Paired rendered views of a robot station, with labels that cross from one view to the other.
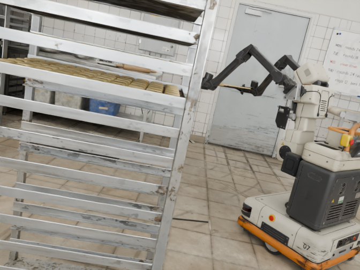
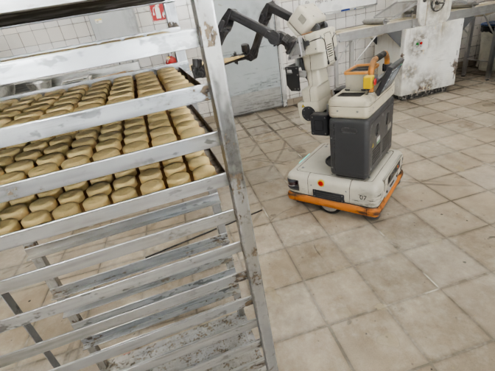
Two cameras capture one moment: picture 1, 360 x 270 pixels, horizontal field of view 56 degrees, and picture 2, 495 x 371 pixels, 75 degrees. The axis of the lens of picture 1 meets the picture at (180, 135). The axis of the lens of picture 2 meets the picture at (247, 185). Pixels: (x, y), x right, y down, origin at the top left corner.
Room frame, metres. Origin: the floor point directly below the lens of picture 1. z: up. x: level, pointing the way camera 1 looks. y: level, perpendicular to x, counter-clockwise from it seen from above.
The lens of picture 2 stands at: (0.35, 0.06, 1.35)
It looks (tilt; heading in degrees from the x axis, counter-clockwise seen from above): 28 degrees down; 351
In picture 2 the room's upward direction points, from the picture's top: 10 degrees counter-clockwise
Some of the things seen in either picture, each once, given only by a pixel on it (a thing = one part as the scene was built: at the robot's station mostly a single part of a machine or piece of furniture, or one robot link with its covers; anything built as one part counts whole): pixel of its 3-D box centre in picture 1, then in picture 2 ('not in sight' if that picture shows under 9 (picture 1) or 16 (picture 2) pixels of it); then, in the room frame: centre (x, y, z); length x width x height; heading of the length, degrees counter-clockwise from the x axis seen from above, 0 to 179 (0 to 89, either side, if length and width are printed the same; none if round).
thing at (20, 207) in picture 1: (87, 218); (158, 299); (1.33, 0.32, 0.42); 0.64 x 0.03 x 0.03; 94
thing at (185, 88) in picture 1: (108, 74); not in sight; (1.33, 0.32, 1.05); 0.64 x 0.03 x 0.03; 94
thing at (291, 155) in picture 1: (292, 160); (317, 118); (2.39, -0.85, 0.61); 0.28 x 0.27 x 0.25; 130
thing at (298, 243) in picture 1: (299, 225); (345, 174); (2.30, -1.00, 0.16); 0.67 x 0.64 x 0.25; 40
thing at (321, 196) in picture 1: (328, 176); (357, 120); (2.23, -1.06, 0.59); 0.55 x 0.34 x 0.83; 130
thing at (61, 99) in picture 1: (73, 96); not in sight; (4.48, 1.53, 0.36); 0.47 x 0.38 x 0.26; 0
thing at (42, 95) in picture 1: (44, 90); not in sight; (4.48, 1.93, 0.36); 0.47 x 0.39 x 0.26; 178
